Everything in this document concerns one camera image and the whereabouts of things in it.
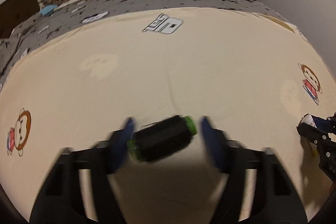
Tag black thread spool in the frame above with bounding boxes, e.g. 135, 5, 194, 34
127, 115, 197, 162

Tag white yellow stick tube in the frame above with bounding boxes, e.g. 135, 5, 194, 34
300, 114, 318, 131

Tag cream cartoon bed sheet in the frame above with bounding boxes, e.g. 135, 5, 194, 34
1, 8, 335, 217

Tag small blue cloth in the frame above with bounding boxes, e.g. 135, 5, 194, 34
39, 5, 58, 16

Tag wooden headboard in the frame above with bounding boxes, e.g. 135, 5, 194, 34
0, 0, 40, 39

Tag grey patterned duvet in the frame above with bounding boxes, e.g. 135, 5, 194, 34
1, 0, 284, 85

